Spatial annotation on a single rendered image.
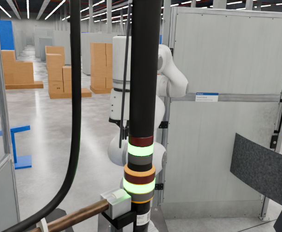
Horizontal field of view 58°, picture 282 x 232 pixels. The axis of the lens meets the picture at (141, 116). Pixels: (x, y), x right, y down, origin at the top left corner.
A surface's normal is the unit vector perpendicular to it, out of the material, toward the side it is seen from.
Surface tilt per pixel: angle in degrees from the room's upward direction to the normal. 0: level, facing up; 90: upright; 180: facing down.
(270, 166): 90
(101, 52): 90
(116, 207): 90
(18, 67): 90
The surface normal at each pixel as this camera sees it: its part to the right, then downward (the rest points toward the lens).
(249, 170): -0.93, 0.07
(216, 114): 0.10, 0.29
